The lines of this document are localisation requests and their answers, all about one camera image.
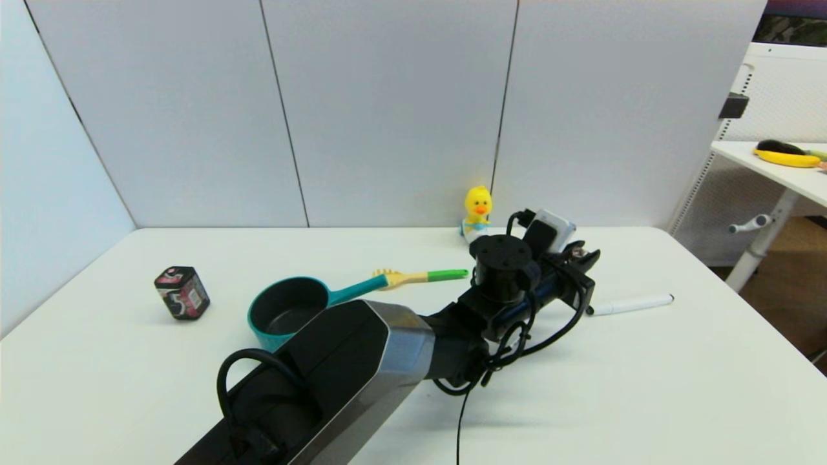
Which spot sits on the green object on side table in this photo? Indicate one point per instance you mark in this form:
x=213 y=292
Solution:
x=818 y=155

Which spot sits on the white side table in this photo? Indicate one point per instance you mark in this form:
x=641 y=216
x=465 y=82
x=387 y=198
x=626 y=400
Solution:
x=775 y=168

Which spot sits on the yellow duck toy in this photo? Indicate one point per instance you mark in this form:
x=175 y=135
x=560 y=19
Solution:
x=478 y=213

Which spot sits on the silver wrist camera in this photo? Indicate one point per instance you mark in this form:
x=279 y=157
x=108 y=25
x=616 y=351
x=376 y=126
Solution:
x=549 y=229

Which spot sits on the white marker pen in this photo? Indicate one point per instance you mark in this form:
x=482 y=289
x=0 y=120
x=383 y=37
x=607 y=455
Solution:
x=636 y=303

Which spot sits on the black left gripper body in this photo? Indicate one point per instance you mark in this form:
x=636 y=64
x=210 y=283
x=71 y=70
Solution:
x=567 y=283

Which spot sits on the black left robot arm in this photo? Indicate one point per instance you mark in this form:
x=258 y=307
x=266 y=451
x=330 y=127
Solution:
x=362 y=361

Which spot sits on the white perforated panel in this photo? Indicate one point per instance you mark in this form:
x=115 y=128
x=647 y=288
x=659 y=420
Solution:
x=788 y=97

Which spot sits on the teal saucepan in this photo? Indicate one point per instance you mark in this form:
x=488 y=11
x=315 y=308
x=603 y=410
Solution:
x=284 y=310

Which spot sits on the black oval object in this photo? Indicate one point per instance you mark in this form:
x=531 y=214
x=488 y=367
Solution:
x=778 y=146

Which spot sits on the yellow banana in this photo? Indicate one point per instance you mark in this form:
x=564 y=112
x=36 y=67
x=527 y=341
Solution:
x=785 y=159

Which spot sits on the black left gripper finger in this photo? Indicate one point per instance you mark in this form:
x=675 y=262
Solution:
x=574 y=249
x=589 y=260

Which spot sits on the black partition clamp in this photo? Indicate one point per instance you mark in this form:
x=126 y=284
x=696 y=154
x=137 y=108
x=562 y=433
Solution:
x=733 y=106

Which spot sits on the black box with red print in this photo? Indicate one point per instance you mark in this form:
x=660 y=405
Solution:
x=182 y=294

